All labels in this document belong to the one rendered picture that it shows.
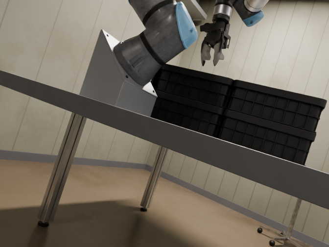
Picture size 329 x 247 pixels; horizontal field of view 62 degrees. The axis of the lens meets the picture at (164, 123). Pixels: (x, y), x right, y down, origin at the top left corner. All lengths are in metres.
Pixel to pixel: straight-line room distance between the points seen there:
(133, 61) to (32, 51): 1.90
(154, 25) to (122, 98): 0.22
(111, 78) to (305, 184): 0.58
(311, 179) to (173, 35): 0.55
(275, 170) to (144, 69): 0.53
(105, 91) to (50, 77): 1.98
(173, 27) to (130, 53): 0.14
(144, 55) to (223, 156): 0.48
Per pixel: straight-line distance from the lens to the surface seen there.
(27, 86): 0.77
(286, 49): 3.79
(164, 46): 0.80
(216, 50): 1.17
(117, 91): 0.77
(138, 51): 0.81
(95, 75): 0.84
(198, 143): 0.42
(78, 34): 2.89
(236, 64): 3.86
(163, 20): 0.81
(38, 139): 2.84
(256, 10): 1.12
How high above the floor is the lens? 0.69
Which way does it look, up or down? 1 degrees up
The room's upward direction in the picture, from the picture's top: 18 degrees clockwise
